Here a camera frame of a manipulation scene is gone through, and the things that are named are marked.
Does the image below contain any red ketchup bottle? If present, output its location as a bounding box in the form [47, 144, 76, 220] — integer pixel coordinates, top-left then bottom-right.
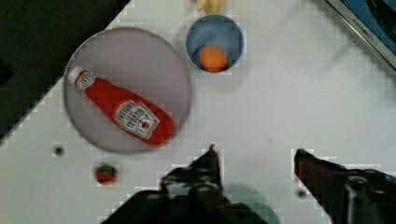
[66, 67, 174, 146]

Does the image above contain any green bowl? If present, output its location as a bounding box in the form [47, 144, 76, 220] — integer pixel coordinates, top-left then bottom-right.
[223, 184, 281, 224]

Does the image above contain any yellow peeled banana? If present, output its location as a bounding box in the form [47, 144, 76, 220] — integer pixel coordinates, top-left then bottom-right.
[196, 0, 223, 14]

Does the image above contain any small red strawberry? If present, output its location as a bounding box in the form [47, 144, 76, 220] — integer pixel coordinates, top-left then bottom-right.
[95, 164, 118, 184]

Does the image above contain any blue bowl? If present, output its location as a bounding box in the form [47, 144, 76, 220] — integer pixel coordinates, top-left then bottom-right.
[186, 14, 245, 73]

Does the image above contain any grey round plate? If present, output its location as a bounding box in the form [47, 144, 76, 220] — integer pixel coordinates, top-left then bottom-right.
[63, 27, 193, 154]

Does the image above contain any orange fruit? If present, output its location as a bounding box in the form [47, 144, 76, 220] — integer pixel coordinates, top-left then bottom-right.
[198, 45, 227, 73]

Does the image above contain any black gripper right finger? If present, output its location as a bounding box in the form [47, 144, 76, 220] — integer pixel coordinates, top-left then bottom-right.
[294, 148, 396, 224]

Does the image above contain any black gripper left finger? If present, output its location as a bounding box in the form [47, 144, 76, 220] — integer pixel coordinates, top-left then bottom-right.
[160, 144, 223, 199]

